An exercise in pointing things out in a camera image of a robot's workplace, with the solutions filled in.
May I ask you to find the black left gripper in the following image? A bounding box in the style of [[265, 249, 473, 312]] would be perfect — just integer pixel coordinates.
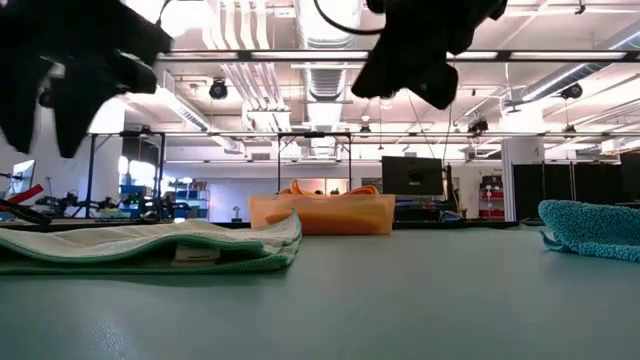
[[0, 0, 174, 159]]

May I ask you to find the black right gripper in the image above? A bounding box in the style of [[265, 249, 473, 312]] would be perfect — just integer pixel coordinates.
[[350, 0, 509, 111]]

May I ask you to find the orange microfiber towel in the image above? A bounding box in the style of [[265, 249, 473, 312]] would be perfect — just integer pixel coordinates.
[[279, 179, 381, 197]]

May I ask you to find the light green microfiber towel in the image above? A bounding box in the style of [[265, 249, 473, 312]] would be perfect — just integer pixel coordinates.
[[0, 209, 304, 276]]

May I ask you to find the teal microfiber towel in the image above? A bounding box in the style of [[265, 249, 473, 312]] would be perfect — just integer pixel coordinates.
[[537, 199, 640, 264]]

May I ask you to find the black metal rack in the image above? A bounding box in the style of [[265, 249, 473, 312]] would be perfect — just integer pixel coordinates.
[[82, 130, 166, 219]]

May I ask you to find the small bright-screen monitor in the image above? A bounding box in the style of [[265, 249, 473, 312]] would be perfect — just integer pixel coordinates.
[[9, 158, 37, 194]]

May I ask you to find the red object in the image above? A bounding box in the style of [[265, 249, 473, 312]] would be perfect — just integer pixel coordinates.
[[0, 183, 45, 211]]

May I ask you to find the black computer monitor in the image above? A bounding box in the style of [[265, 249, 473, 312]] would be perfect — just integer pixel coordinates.
[[381, 155, 445, 196]]

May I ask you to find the black horizontal overhead bar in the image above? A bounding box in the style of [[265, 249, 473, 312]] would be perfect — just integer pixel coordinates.
[[154, 49, 640, 63]]

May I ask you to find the shelf with red bins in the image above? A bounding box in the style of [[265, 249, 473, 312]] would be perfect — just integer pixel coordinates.
[[478, 174, 505, 220]]

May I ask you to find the tan rectangular tray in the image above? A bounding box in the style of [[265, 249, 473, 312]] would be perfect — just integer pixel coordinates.
[[248, 193, 396, 236]]

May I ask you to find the shelf with blue bins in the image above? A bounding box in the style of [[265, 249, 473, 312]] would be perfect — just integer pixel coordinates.
[[167, 178, 211, 221]]

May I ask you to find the black room partition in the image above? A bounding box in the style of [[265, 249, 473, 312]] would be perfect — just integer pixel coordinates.
[[512, 160, 640, 221]]

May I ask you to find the green table mat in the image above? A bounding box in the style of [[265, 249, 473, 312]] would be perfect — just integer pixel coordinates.
[[0, 224, 640, 360]]

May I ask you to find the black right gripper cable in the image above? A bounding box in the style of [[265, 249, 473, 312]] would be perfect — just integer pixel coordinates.
[[313, 0, 387, 37]]

